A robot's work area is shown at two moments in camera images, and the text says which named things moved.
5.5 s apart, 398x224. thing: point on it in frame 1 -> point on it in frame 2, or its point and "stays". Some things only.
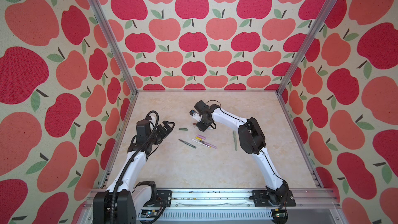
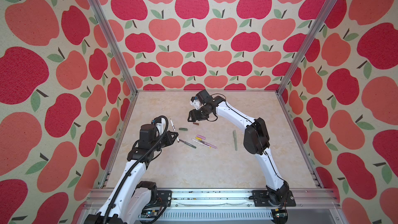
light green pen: (235, 141) stays
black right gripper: (200, 127) -> (192, 116)
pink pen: (208, 144) stays
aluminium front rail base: (236, 207) stays
